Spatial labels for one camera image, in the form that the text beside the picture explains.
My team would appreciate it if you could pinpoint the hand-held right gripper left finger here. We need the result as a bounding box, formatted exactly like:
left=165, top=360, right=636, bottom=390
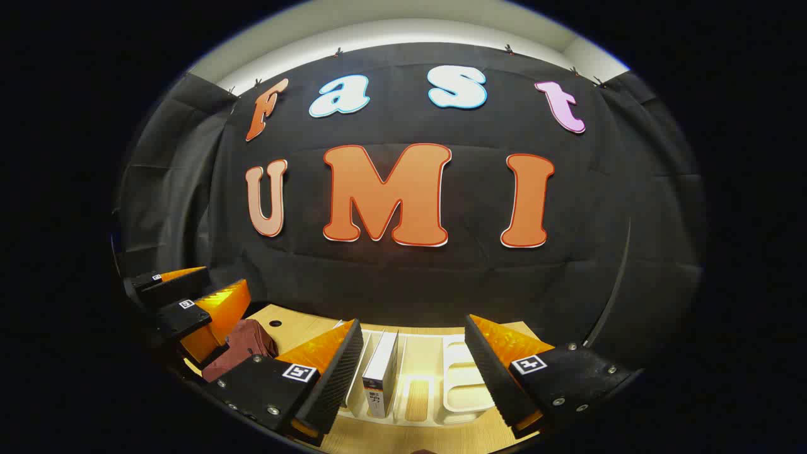
left=202, top=318, right=365, bottom=448

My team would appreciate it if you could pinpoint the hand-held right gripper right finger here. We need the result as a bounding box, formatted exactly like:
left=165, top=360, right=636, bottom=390
left=464, top=314, right=642, bottom=441

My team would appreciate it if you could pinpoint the white bookshelf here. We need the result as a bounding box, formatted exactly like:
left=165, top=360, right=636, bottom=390
left=332, top=318, right=505, bottom=428

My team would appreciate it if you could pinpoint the white book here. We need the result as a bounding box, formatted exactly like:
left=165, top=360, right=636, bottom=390
left=362, top=330, right=400, bottom=419

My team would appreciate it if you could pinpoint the maroon schoolbag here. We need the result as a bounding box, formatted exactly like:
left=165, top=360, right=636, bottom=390
left=202, top=318, right=279, bottom=383

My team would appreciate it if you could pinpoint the black backdrop cloth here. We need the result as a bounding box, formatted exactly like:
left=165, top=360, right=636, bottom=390
left=117, top=43, right=704, bottom=373

